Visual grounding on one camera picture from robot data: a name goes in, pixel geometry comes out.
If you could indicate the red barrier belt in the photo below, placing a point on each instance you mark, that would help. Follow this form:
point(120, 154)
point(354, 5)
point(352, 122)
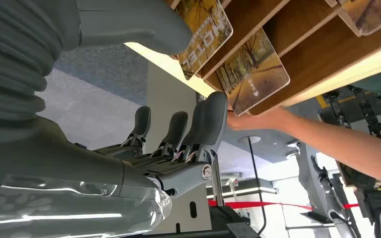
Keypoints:
point(259, 204)

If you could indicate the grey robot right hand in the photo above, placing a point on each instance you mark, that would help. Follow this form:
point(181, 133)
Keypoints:
point(62, 170)

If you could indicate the black machine frame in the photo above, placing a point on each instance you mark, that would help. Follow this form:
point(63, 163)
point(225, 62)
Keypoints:
point(368, 111)

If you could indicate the black equipment case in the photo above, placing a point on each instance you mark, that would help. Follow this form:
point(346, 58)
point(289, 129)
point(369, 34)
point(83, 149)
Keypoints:
point(374, 203)

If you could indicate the thin black pole stanchion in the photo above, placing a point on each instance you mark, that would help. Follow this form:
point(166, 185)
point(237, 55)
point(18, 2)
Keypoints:
point(249, 139)

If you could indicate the person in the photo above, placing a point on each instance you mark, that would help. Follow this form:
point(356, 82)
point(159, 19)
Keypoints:
point(374, 82)

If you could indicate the grey standing robot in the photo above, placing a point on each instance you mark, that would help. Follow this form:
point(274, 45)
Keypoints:
point(312, 177)

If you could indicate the wooden slotted card rack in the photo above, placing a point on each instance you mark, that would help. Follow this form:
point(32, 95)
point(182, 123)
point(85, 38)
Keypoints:
point(325, 56)

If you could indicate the yellow floor tape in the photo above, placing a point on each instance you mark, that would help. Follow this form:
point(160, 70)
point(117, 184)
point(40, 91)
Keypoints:
point(322, 101)

